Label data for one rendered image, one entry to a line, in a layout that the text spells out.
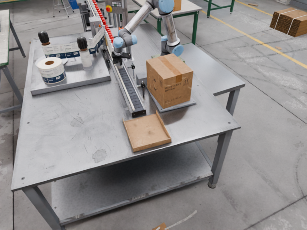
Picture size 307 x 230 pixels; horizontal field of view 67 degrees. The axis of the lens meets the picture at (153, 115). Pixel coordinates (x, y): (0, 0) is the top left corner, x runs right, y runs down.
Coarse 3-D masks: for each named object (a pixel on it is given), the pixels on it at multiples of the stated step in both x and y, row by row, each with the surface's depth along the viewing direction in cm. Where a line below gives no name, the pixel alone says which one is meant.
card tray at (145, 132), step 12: (132, 120) 169; (144, 120) 169; (156, 120) 168; (132, 132) 160; (144, 132) 160; (156, 132) 159; (168, 132) 154; (132, 144) 152; (144, 144) 152; (156, 144) 150
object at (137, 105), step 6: (114, 66) 218; (120, 72) 210; (126, 72) 210; (126, 78) 202; (126, 84) 195; (132, 90) 189; (132, 96) 183; (132, 102) 177; (138, 102) 177; (138, 108) 172
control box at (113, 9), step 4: (108, 0) 200; (112, 0) 199; (116, 0) 198; (120, 0) 198; (108, 4) 203; (112, 8) 204; (116, 8) 203; (120, 8) 202; (108, 12) 208; (112, 12) 207; (116, 12) 205; (120, 12) 204
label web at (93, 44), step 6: (96, 30) 243; (102, 30) 243; (96, 36) 230; (102, 36) 245; (90, 42) 221; (96, 42) 231; (102, 42) 246; (72, 48) 218; (78, 48) 220; (90, 48) 225; (96, 48) 232; (72, 54) 222; (78, 54) 224
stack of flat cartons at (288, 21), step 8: (288, 8) 495; (272, 16) 488; (280, 16) 473; (288, 16) 459; (296, 16) 459; (304, 16) 458; (272, 24) 493; (280, 24) 479; (288, 24) 463; (296, 24) 449; (304, 24) 451; (288, 32) 469; (296, 32) 455; (304, 32) 468
